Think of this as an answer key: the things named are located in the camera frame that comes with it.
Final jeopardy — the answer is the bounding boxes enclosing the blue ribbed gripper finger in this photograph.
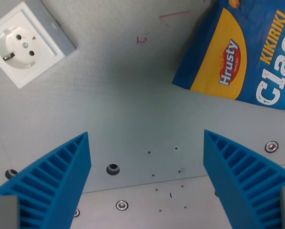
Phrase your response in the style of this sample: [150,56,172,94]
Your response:
[0,131,92,229]
[203,129,285,229]

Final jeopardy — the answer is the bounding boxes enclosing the blue Hrusty Kikiriki snack bag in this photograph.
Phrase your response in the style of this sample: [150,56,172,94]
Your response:
[172,0,285,113]

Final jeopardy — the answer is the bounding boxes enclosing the white wall socket grey box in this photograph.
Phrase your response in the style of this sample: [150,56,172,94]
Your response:
[0,0,77,89]

